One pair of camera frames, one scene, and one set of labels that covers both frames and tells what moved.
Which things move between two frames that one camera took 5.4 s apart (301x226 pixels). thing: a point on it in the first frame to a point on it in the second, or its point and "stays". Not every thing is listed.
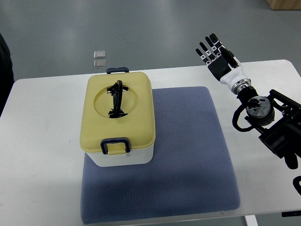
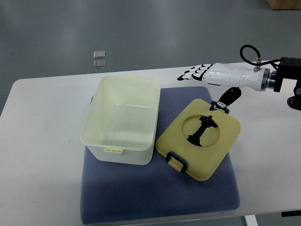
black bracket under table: x=289 y=213 stays
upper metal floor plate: x=99 y=54 stays
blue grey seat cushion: x=193 y=172 stays
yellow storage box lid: x=117 y=115 to x=196 y=141
